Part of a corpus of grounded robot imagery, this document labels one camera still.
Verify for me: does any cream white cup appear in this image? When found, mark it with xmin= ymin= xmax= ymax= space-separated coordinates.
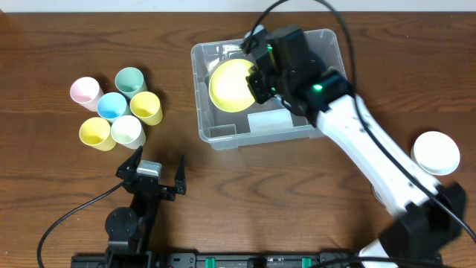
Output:
xmin=111 ymin=115 xmax=146 ymax=150

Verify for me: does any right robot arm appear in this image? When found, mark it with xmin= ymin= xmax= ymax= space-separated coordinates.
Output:
xmin=241 ymin=25 xmax=468 ymax=267

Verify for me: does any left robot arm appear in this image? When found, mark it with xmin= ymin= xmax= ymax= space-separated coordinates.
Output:
xmin=105 ymin=147 xmax=187 ymax=254

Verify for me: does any pink cup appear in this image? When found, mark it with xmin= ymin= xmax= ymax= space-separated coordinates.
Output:
xmin=70 ymin=77 xmax=104 ymax=112

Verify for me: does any light blue cup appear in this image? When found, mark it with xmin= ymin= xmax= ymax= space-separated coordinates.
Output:
xmin=97 ymin=92 xmax=132 ymax=123

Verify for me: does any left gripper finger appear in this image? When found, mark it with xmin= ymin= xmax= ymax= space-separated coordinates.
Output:
xmin=115 ymin=145 xmax=143 ymax=182
xmin=174 ymin=156 xmax=187 ymax=195

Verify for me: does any green cup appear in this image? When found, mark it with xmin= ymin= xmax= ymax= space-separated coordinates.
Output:
xmin=115 ymin=67 xmax=147 ymax=99

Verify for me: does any yellow cup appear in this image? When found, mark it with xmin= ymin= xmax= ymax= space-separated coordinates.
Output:
xmin=130 ymin=92 xmax=163 ymax=126
xmin=79 ymin=117 xmax=117 ymax=151

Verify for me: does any small yellow bowl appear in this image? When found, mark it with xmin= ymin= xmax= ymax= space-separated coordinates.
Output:
xmin=209 ymin=59 xmax=255 ymax=113

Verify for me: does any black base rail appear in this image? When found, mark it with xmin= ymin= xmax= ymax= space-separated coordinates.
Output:
xmin=71 ymin=252 xmax=352 ymax=268

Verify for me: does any small white bowl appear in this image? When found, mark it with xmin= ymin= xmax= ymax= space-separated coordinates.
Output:
xmin=411 ymin=131 xmax=460 ymax=176

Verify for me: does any clear plastic storage container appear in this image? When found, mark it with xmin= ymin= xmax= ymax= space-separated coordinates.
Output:
xmin=191 ymin=29 xmax=345 ymax=150

